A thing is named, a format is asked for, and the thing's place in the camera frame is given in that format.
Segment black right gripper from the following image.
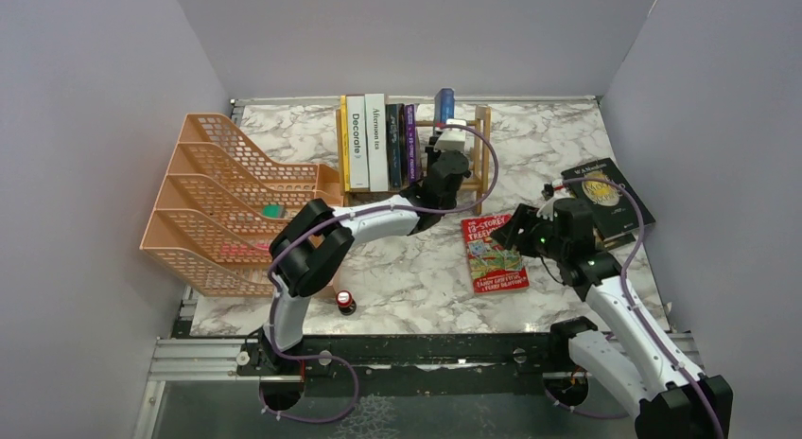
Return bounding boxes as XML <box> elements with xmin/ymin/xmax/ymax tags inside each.
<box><xmin>490</xmin><ymin>202</ymin><xmax>567</xmax><ymax>262</ymax></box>

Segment purple 52-Storey Treehouse book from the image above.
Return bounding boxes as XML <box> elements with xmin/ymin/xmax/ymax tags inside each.
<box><xmin>405</xmin><ymin>104</ymin><xmax>419</xmax><ymax>184</ymax></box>

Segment blue Jane Eyre book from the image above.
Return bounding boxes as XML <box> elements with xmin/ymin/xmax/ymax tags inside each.
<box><xmin>433</xmin><ymin>88</ymin><xmax>455</xmax><ymax>136</ymax></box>

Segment floral Little Women book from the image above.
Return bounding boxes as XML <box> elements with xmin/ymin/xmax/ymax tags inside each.
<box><xmin>385</xmin><ymin>103</ymin><xmax>404</xmax><ymax>190</ymax></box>

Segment Afternoon tea coffee cover book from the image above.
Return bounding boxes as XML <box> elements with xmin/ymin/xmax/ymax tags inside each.
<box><xmin>364</xmin><ymin>94</ymin><xmax>390</xmax><ymax>192</ymax></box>

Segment white Furniture Decorate book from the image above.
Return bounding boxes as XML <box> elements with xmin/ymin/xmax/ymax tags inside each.
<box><xmin>345</xmin><ymin>95</ymin><xmax>369</xmax><ymax>189</ymax></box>

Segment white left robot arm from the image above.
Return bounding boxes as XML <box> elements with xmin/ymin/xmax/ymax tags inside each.
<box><xmin>260</xmin><ymin>150</ymin><xmax>470</xmax><ymax>374</ymax></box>

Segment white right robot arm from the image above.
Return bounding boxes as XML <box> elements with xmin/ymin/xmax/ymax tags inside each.
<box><xmin>491</xmin><ymin>198</ymin><xmax>733</xmax><ymax>438</ymax></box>

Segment red 13-Storey Treehouse book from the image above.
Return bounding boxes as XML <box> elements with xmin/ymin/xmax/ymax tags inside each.
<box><xmin>461</xmin><ymin>214</ymin><xmax>530</xmax><ymax>294</ymax></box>

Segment thin yellow book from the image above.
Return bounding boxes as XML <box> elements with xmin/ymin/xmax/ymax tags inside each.
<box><xmin>338</xmin><ymin>95</ymin><xmax>351</xmax><ymax>192</ymax></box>

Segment wooden book rack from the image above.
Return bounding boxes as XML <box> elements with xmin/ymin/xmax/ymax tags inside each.
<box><xmin>335</xmin><ymin>104</ymin><xmax>497</xmax><ymax>206</ymax></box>

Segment black Moon and Sixpence book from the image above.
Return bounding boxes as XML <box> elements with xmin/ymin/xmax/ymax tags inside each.
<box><xmin>561</xmin><ymin>158</ymin><xmax>655</xmax><ymax>241</ymax></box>

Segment red capped small bottle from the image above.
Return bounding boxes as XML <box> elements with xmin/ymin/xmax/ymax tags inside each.
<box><xmin>336</xmin><ymin>290</ymin><xmax>357</xmax><ymax>316</ymax></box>

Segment green eraser in organizer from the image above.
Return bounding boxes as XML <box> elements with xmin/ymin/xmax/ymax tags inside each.
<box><xmin>261</xmin><ymin>204</ymin><xmax>287</xmax><ymax>220</ymax></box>

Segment pink highlighter in organizer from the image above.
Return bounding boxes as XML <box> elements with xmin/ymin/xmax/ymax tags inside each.
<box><xmin>218</xmin><ymin>243</ymin><xmax>271</xmax><ymax>264</ymax></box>

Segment orange plastic file organizer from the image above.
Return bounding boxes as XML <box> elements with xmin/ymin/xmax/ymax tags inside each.
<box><xmin>140</xmin><ymin>114</ymin><xmax>343</xmax><ymax>297</ymax></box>

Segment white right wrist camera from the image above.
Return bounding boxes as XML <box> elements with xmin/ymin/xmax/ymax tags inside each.
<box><xmin>538</xmin><ymin>181</ymin><xmax>565</xmax><ymax>217</ymax></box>

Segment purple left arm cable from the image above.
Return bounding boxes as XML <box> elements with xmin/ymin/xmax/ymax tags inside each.
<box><xmin>266</xmin><ymin>123</ymin><xmax>500</xmax><ymax>362</ymax></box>

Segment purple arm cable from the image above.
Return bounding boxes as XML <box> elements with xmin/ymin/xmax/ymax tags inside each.
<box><xmin>266</xmin><ymin>123</ymin><xmax>500</xmax><ymax>362</ymax></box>
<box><xmin>557</xmin><ymin>176</ymin><xmax>728</xmax><ymax>439</ymax></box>

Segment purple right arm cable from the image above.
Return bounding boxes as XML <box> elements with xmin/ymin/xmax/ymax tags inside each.
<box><xmin>557</xmin><ymin>176</ymin><xmax>728</xmax><ymax>439</ymax></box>

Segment black metal base rail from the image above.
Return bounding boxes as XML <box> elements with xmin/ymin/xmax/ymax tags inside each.
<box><xmin>235</xmin><ymin>332</ymin><xmax>590</xmax><ymax>405</ymax></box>

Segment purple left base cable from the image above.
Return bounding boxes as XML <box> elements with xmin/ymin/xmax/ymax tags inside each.
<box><xmin>257</xmin><ymin>353</ymin><xmax>363</xmax><ymax>425</ymax></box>

